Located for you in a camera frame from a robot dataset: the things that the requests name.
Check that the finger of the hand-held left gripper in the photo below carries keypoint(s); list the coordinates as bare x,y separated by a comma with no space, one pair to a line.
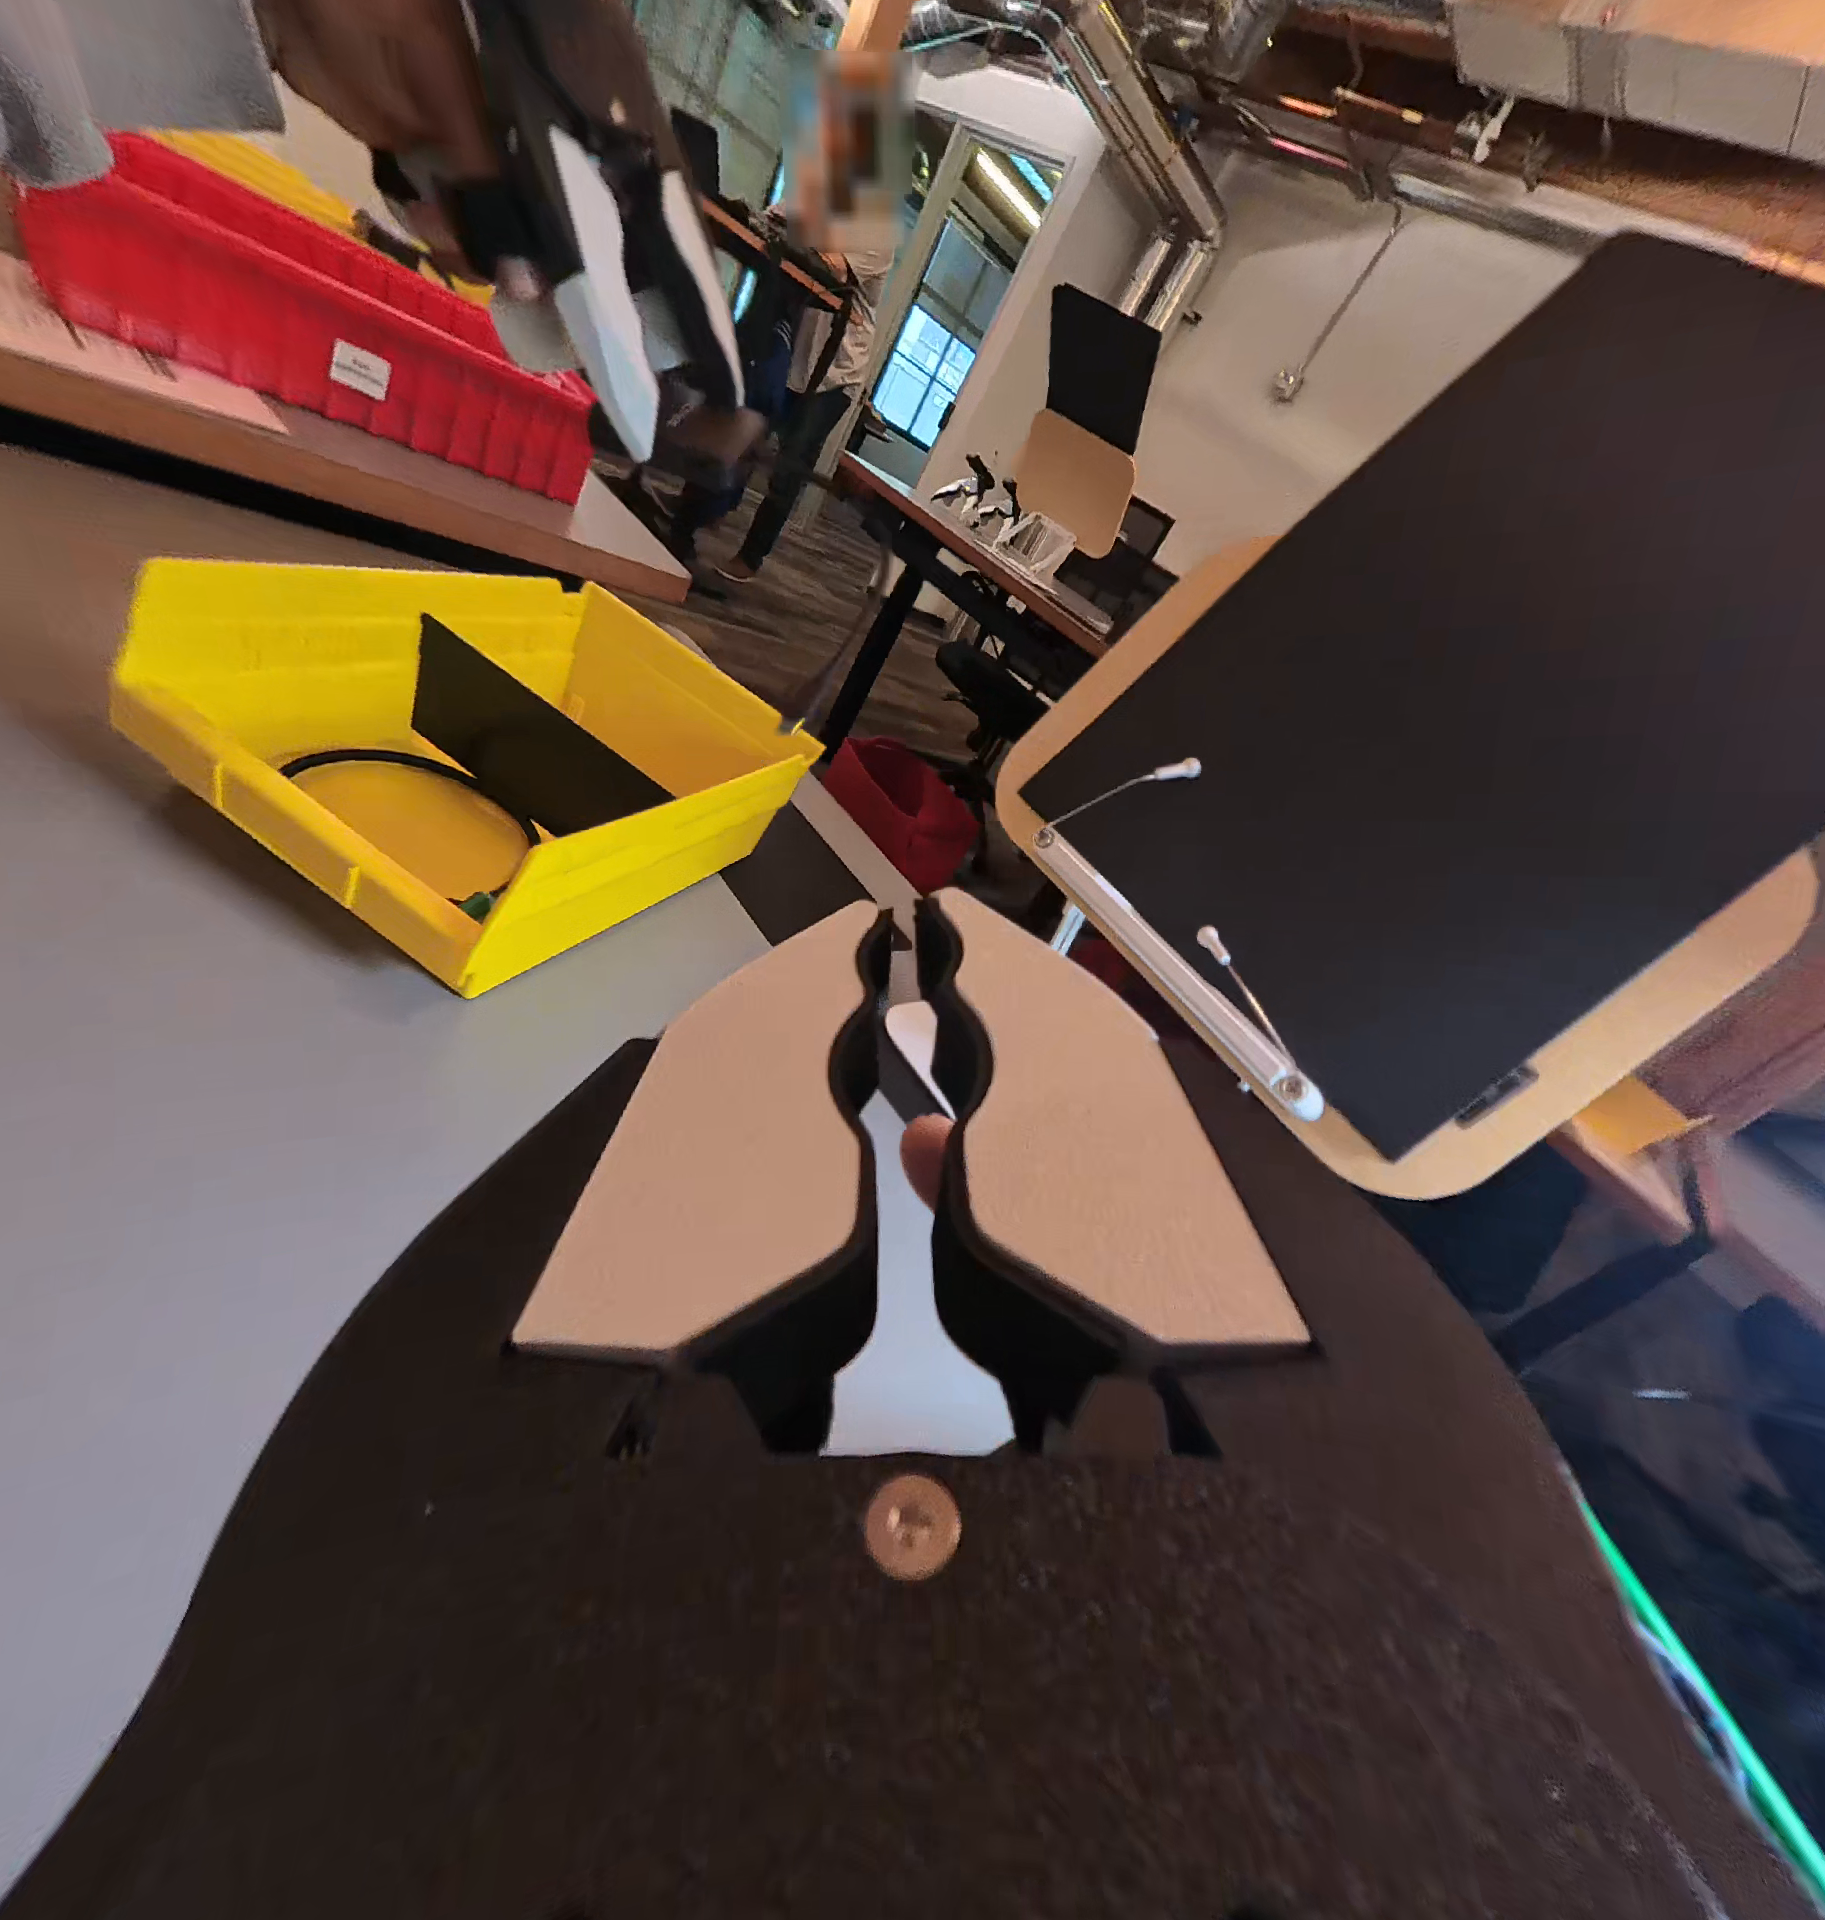
606,346
689,270

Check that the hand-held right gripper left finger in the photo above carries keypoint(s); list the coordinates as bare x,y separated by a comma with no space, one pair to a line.
704,1170

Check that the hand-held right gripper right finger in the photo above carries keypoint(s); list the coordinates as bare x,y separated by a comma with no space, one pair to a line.
1123,1170

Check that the yellow plastic bin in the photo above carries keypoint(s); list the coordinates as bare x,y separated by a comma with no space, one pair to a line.
643,781
269,165

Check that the green plastic bin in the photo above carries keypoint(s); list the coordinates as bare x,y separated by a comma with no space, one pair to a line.
1693,1680

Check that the person's left forearm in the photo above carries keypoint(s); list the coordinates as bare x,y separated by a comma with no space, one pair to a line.
13,76

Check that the person's left hand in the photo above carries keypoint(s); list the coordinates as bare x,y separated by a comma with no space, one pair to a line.
388,76

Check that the white tipped pin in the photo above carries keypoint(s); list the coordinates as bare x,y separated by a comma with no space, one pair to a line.
1213,942
1177,771

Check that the wooden edged side table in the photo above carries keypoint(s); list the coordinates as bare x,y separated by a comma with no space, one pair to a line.
403,510

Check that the red ribbed plastic bin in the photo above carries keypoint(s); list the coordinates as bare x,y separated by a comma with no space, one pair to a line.
254,315

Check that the black bin divider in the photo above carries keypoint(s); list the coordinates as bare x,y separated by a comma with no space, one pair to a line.
538,736

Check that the red chair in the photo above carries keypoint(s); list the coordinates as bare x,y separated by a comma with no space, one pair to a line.
906,811

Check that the wooden office desk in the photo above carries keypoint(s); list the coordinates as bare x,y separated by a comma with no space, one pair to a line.
988,556

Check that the black panel with wooden rim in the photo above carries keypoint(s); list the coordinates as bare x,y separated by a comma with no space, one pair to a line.
1099,375
1513,660

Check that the black office chair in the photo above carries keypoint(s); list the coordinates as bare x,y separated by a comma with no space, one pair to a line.
996,705

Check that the wooden beam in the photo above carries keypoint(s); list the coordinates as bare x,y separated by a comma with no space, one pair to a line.
1783,1036

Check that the silver air duct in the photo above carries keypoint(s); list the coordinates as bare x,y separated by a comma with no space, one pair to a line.
1663,60

